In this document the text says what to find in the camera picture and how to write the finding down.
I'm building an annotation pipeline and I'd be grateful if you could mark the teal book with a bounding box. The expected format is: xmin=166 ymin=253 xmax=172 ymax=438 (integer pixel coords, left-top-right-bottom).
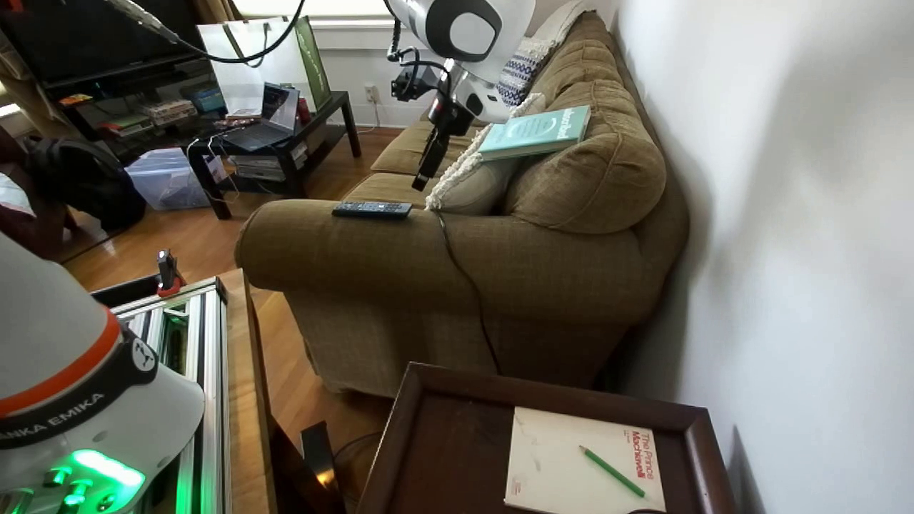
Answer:
xmin=477 ymin=105 xmax=592 ymax=162

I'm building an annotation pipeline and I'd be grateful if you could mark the white cushion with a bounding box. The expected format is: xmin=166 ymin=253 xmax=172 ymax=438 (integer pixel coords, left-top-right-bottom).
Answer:
xmin=530 ymin=0 xmax=595 ymax=45

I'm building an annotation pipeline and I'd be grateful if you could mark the open laptop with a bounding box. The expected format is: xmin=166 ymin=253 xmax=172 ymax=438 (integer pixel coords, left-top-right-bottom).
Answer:
xmin=221 ymin=84 xmax=301 ymax=153

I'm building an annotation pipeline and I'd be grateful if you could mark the black television stand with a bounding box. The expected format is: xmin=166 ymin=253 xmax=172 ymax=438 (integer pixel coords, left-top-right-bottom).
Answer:
xmin=41 ymin=59 xmax=231 ymax=162

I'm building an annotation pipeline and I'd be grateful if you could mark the dark wooden side table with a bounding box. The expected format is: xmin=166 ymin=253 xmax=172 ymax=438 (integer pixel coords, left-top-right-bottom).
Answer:
xmin=356 ymin=362 xmax=738 ymax=514

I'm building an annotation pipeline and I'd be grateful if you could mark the window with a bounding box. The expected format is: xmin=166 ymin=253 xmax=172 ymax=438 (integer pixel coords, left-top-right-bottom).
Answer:
xmin=232 ymin=0 xmax=395 ymax=20

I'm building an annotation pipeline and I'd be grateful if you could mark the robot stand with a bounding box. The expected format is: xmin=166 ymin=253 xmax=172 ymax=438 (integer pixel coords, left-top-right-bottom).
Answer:
xmin=91 ymin=270 xmax=278 ymax=514

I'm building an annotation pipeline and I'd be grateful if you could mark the beige fringed pillow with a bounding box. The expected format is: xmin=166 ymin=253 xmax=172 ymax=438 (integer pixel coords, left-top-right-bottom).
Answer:
xmin=426 ymin=93 xmax=548 ymax=216

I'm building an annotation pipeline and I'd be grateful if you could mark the olive brown fabric sofa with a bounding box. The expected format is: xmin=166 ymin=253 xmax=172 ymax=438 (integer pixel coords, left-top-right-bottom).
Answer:
xmin=234 ymin=11 xmax=691 ymax=399

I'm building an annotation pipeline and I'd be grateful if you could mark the black coffee table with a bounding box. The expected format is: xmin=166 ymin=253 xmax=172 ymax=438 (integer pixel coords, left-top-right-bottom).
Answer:
xmin=187 ymin=91 xmax=363 ymax=221

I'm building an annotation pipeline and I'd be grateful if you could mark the red and black clamp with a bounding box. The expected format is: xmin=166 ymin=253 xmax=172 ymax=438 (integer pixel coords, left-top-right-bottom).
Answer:
xmin=156 ymin=249 xmax=189 ymax=298

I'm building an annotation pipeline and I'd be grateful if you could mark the stack of books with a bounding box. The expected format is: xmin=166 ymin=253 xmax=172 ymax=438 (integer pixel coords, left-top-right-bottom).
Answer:
xmin=230 ymin=153 xmax=288 ymax=183

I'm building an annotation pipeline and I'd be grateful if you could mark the blue white patterned pillow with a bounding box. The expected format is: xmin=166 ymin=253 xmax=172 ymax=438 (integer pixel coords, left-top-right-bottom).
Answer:
xmin=496 ymin=37 xmax=555 ymax=108

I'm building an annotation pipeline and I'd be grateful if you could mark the black backpack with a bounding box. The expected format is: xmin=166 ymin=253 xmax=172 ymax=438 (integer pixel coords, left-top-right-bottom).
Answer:
xmin=24 ymin=137 xmax=148 ymax=233

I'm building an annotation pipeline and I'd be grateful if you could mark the clear plastic storage bin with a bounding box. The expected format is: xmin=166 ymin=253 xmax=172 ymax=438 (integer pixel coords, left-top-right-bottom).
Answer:
xmin=124 ymin=148 xmax=212 ymax=212

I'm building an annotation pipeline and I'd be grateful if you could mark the black television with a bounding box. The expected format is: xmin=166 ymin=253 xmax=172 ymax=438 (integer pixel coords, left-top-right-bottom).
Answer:
xmin=0 ymin=0 xmax=208 ymax=88

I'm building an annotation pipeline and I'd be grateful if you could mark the white shopping bag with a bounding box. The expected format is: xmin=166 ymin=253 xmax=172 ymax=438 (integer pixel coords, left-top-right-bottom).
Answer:
xmin=196 ymin=16 xmax=333 ymax=119

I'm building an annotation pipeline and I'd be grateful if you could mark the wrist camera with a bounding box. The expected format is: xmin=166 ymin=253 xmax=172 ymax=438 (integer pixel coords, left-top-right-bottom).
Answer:
xmin=391 ymin=66 xmax=431 ymax=102

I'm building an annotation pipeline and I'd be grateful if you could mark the white paperback book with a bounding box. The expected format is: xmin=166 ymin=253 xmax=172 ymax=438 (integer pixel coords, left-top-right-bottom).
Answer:
xmin=504 ymin=406 xmax=668 ymax=514

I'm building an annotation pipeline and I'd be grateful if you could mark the green pencil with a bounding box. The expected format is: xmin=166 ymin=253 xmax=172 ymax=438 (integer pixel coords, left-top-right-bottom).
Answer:
xmin=578 ymin=445 xmax=648 ymax=499

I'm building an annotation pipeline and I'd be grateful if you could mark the black remote control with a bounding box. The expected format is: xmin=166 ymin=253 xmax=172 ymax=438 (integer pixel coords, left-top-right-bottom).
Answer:
xmin=332 ymin=201 xmax=413 ymax=220

